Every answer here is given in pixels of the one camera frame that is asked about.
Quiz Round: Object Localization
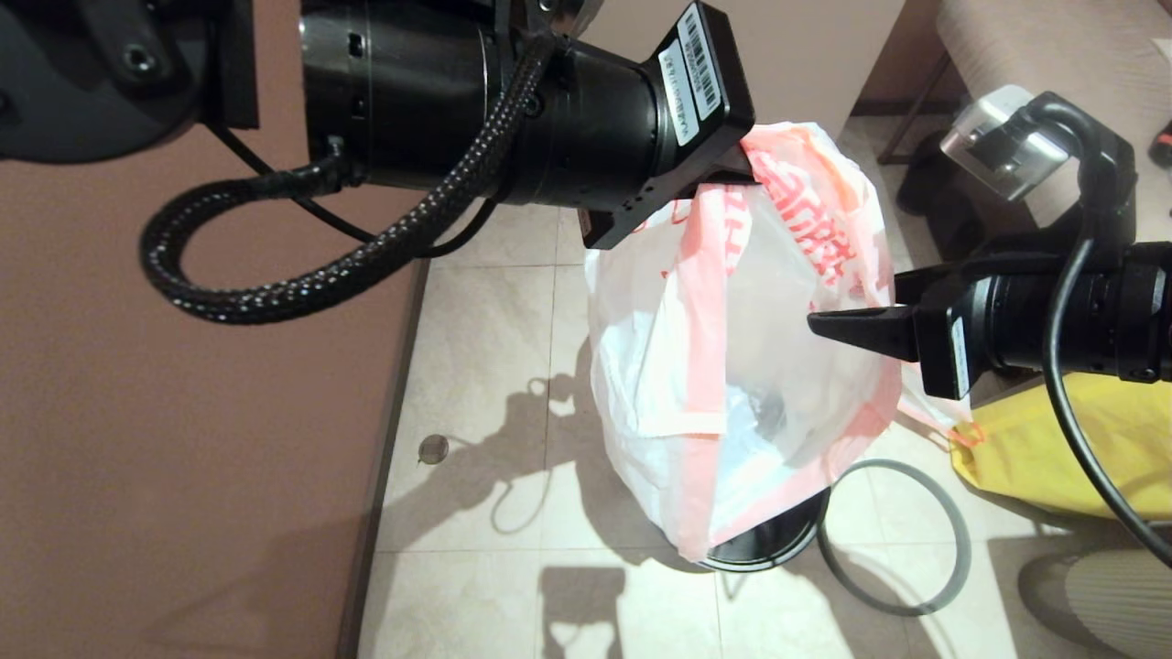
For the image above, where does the white liner bag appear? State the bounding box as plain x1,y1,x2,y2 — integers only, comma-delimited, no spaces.
586,122,903,564

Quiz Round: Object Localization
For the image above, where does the white garbage bag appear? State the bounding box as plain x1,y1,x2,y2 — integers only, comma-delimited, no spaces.
897,362,988,449

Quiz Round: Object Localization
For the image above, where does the beige wood-grain bench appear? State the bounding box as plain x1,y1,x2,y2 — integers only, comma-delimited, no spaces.
934,0,1172,230

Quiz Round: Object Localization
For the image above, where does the black trash bin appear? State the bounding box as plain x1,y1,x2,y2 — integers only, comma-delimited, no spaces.
705,490,832,575

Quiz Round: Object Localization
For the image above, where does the metal bench leg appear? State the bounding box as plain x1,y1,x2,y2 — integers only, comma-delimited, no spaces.
877,55,949,166

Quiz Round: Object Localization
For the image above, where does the white cabinet panel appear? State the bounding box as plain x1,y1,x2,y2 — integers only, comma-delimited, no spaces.
586,0,907,138

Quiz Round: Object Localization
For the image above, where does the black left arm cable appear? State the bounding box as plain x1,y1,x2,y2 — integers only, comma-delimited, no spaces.
139,32,561,326

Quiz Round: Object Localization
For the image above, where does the yellow fabric bag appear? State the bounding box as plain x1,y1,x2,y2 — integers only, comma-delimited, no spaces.
952,371,1172,523

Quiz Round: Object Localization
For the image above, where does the grey plastic ring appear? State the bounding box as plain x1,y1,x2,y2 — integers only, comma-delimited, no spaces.
817,460,971,617

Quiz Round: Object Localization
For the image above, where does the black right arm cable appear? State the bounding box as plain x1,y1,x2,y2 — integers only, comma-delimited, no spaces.
1025,90,1172,570

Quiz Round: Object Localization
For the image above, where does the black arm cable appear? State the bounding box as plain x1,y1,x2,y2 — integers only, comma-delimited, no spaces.
1025,90,1172,570
139,32,561,326

